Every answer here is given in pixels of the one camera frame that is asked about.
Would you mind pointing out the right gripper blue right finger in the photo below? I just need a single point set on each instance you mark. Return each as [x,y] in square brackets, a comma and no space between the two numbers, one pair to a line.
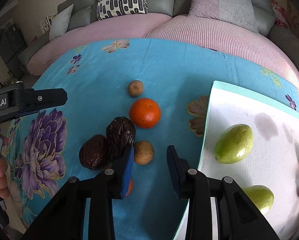
[183,182]

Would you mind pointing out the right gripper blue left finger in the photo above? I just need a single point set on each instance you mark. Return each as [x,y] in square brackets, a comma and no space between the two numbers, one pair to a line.
[119,174]

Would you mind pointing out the orange tangerine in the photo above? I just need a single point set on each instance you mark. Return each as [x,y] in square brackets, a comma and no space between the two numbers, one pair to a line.
[145,113]
[130,187]

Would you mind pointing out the brown longan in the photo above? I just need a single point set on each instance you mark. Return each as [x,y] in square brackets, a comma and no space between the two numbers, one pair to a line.
[135,88]
[143,152]

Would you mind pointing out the oval green jujube fruit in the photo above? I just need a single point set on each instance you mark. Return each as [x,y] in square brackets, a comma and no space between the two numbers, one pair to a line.
[234,144]

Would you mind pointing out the round green apple-like fruit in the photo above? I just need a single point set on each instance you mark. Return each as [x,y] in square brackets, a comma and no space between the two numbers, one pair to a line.
[261,196]

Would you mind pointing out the person's left hand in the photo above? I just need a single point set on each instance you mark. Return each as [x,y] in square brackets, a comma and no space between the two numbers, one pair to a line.
[4,189]

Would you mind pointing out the teal shallow tray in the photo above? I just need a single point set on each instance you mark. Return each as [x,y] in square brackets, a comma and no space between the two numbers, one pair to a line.
[273,114]

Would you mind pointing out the floral blue tablecloth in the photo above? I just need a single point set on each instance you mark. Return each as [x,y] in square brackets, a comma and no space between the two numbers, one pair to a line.
[43,148]

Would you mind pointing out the light grey small cushion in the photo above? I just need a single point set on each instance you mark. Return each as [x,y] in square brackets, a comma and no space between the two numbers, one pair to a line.
[60,23]

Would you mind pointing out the pink sofa seat cover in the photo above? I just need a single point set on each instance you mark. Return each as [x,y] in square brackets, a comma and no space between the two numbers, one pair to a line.
[279,52]

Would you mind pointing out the grey sofa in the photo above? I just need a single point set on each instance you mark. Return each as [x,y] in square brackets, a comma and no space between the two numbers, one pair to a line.
[84,12]

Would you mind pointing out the pink and grey cushion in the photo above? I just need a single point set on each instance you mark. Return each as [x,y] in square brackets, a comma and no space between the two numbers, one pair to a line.
[237,12]

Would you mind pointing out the pink floral cloth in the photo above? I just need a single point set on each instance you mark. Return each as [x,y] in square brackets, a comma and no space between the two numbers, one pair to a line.
[280,14]

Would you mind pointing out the brown patterned curtain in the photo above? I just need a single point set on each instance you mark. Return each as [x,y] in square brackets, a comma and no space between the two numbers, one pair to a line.
[293,18]

